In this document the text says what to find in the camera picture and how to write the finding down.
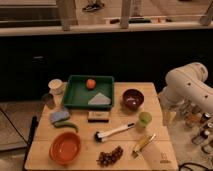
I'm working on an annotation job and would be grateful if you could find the white handled dish brush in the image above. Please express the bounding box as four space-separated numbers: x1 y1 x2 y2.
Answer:
94 123 135 142

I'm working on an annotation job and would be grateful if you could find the green plastic cup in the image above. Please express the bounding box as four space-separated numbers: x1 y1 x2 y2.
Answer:
138 112 152 127

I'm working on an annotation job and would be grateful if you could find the green plastic tray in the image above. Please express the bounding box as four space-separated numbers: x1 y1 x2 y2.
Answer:
62 75 114 110

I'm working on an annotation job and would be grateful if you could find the green chili pepper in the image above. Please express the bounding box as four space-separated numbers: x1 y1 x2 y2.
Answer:
53 122 78 133

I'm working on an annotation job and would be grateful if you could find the orange fruit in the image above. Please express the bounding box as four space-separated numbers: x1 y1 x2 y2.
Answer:
86 79 96 89

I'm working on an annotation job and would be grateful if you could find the wooden block with dark top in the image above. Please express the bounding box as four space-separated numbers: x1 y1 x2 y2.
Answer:
88 111 109 122

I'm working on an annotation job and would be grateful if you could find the grey triangular cloth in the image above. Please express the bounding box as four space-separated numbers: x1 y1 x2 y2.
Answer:
88 93 111 105

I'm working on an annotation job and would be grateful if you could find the red orange bowl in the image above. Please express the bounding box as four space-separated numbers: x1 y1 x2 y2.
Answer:
49 132 81 165

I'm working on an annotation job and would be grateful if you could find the white paper cup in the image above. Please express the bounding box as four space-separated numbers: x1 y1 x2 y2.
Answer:
48 79 62 95

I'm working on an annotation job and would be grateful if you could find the bunch of dark grapes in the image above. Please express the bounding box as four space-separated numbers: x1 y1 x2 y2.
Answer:
97 146 123 167

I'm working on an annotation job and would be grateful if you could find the dark metal cup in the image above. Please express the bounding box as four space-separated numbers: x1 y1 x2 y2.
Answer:
42 93 55 109

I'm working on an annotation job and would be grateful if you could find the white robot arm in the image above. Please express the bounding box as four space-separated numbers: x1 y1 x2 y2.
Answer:
158 62 213 126

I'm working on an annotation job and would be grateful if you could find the dark maroon bowl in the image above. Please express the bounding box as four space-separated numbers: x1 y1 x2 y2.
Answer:
122 89 144 110

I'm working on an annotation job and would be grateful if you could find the blue sponge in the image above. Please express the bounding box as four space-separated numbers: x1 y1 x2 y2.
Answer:
50 110 69 124

